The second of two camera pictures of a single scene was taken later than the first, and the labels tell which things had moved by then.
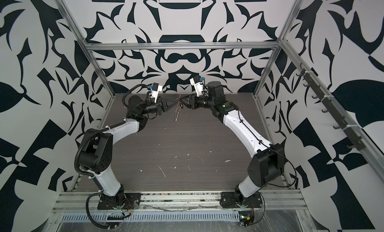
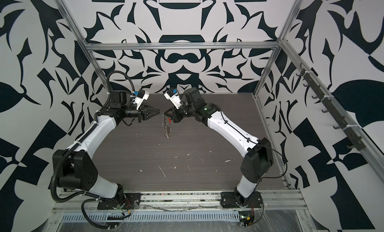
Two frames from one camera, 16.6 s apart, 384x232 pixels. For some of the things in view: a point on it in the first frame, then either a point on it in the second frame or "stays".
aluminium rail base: (87, 202) stays
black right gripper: (192, 98) -> (175, 115)
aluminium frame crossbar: (91, 45) stays
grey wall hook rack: (357, 144) stays
